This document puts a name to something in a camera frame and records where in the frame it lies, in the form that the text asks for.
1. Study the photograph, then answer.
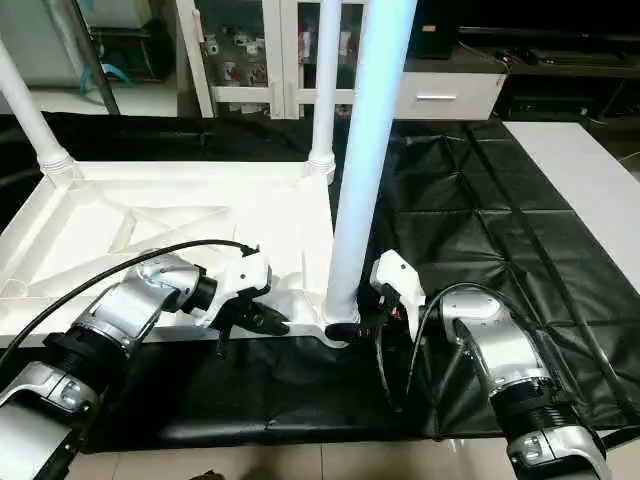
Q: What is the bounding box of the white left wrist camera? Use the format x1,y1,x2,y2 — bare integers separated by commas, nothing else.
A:
195,250,273,327

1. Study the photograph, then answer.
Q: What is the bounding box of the white plastic table leg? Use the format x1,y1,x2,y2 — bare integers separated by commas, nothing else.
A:
303,0,344,183
0,40,79,186
320,0,419,331

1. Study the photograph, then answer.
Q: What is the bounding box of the white flat board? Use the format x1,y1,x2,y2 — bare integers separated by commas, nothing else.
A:
503,120,640,301

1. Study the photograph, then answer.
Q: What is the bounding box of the black mat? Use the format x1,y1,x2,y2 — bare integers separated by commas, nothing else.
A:
0,110,640,451

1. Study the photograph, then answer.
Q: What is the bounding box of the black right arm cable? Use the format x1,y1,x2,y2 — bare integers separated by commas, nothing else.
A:
375,282,546,413

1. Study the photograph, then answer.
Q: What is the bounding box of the white drawer unit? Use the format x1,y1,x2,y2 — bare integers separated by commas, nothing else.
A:
395,72,509,123

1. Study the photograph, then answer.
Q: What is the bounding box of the light blue stand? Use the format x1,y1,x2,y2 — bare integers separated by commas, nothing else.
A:
85,60,136,93

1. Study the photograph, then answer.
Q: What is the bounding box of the white glass door cabinet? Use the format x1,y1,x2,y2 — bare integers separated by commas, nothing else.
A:
178,0,371,121

